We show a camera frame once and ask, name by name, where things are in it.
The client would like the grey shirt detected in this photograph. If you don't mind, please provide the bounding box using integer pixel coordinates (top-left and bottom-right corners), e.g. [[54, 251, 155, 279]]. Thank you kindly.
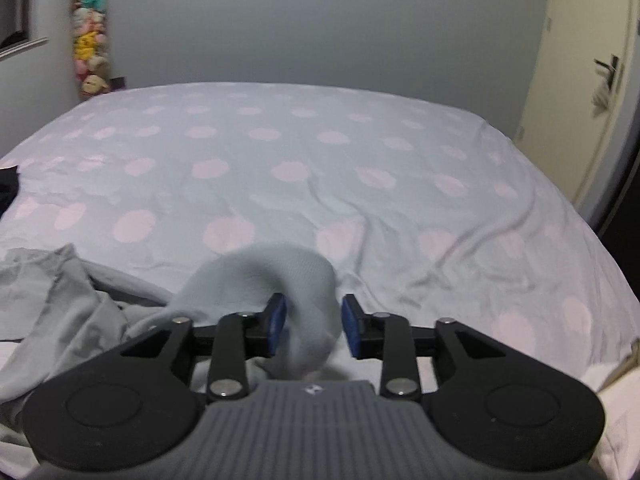
[[0, 242, 340, 441]]

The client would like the polka dot bed sheet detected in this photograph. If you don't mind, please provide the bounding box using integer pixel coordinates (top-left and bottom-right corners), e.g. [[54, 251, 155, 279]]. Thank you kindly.
[[1, 82, 639, 377]]

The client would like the black garment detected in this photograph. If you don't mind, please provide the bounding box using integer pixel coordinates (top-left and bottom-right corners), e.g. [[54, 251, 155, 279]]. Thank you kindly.
[[0, 166, 20, 218]]

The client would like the cream door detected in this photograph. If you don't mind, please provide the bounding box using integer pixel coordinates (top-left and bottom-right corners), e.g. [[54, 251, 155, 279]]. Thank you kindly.
[[514, 0, 639, 205]]

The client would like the stuffed toy column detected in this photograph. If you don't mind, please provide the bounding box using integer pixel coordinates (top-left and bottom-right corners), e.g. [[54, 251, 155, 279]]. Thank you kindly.
[[70, 0, 111, 101]]

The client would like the dark framed window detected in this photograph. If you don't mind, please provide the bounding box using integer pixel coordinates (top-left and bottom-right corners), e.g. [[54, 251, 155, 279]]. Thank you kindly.
[[1, 0, 48, 61]]

